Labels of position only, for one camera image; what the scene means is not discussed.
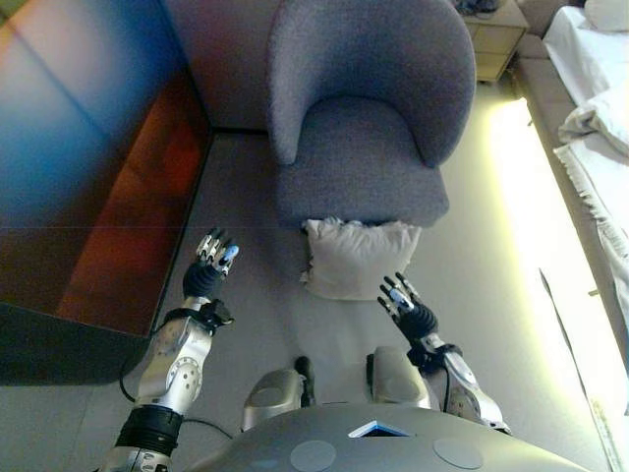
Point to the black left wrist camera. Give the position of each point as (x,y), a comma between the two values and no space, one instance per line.
(218,312)

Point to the silver robot left leg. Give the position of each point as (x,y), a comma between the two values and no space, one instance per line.
(272,393)

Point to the grey fabric armchair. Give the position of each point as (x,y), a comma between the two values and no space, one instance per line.
(363,98)

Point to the silver robot right leg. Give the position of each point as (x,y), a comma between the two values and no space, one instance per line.
(393,378)

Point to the bed with white sheet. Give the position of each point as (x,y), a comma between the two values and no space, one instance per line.
(589,221)

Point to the beige nightstand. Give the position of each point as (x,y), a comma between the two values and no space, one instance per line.
(494,44)

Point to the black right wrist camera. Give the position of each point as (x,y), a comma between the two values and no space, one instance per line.
(422,351)

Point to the thin black pole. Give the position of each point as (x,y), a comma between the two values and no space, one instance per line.
(575,354)

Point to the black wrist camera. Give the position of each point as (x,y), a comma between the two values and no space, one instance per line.
(218,312)
(422,351)

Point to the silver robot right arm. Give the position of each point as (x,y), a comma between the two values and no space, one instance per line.
(467,393)

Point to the silver robot torso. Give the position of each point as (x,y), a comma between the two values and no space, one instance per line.
(393,447)

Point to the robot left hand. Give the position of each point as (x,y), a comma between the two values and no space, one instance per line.
(204,277)

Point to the white bed pillow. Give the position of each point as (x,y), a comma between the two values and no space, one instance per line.
(607,15)

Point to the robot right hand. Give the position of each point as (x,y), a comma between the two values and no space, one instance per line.
(417,317)

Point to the silver robot leg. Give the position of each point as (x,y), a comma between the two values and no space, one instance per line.
(393,378)
(272,393)

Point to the white fringed cushion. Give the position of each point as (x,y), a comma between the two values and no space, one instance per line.
(359,260)

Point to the white crumpled blanket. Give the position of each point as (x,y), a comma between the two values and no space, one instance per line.
(599,118)

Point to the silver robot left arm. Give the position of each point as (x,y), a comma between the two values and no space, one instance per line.
(172,364)

